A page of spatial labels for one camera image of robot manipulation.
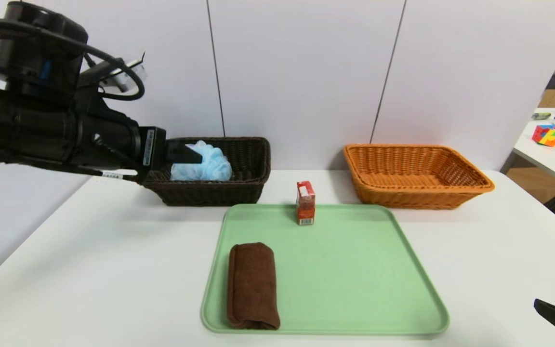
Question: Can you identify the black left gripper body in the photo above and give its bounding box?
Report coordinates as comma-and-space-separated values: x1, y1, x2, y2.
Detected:
89, 116, 167, 171

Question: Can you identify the light blue bath loofah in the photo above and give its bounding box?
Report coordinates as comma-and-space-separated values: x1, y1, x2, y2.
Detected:
171, 140, 233, 182

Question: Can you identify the small red drink carton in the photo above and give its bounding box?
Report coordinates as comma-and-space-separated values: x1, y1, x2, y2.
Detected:
296, 181, 316, 226

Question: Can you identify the brown towel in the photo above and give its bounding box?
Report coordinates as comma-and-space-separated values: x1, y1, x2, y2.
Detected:
227, 242, 281, 331

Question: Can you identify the dark brown wicker basket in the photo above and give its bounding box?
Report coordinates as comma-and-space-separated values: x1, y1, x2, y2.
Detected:
142, 137, 272, 207

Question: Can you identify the orange wicker basket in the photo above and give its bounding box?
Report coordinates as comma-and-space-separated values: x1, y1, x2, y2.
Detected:
344, 144, 495, 210

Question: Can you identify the light green plastic tray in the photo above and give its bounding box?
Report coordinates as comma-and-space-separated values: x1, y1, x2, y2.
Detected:
201, 204, 450, 335

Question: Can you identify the white side table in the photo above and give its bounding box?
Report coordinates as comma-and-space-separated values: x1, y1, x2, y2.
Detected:
514, 107, 555, 189

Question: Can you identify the colourful puzzle cube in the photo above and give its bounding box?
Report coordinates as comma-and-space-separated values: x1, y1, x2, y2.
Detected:
533, 124, 555, 147

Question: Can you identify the thin black cable white tag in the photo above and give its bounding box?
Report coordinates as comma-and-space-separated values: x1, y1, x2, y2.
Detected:
0, 159, 149, 185

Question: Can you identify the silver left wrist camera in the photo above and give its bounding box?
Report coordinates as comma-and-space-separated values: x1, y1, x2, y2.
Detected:
114, 59, 148, 92

